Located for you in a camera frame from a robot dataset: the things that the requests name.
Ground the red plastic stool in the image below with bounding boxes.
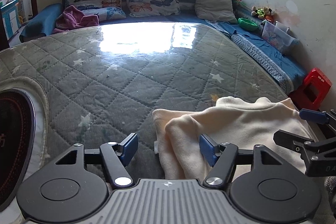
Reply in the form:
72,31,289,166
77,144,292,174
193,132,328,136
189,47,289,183
289,68,332,111

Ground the grey plain cushion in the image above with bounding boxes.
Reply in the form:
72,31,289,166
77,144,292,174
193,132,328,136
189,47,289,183
194,0,238,24

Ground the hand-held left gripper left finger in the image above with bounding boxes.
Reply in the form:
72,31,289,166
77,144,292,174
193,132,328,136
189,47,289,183
52,133,139,189

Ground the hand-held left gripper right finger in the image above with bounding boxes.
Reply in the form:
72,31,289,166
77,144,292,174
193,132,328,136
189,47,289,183
199,134,286,189

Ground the blue sofa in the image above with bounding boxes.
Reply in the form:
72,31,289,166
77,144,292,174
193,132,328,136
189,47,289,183
20,0,307,94

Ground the brown orange plush toy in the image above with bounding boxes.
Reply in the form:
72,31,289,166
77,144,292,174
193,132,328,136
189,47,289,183
264,7,277,22

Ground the cream garment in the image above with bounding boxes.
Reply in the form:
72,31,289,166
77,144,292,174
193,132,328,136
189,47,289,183
152,96,315,180

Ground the purple towel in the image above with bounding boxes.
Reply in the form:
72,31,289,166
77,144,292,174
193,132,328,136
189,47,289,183
54,5,100,34

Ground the small butterfly print cushion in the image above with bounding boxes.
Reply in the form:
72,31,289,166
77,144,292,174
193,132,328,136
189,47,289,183
81,6,127,22

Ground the brown plush toy green shirt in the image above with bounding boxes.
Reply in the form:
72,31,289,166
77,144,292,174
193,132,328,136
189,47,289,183
251,6,266,19

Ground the green bowl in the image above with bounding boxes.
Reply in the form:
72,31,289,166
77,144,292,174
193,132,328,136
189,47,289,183
238,17,259,32

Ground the patterned blue sofa mat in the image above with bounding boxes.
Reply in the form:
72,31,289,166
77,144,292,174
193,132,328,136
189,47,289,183
205,7,307,94

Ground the clear plastic storage box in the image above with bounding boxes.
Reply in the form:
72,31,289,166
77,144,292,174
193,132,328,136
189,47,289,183
261,20,300,54

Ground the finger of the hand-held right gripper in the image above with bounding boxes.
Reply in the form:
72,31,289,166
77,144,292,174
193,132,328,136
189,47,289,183
273,130,319,153
299,109,336,124

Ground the blue white small cabinet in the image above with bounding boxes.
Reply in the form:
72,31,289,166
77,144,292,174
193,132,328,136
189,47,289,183
0,0,21,38

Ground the black round induction cooktop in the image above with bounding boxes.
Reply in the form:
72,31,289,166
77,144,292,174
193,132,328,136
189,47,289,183
0,90,36,203

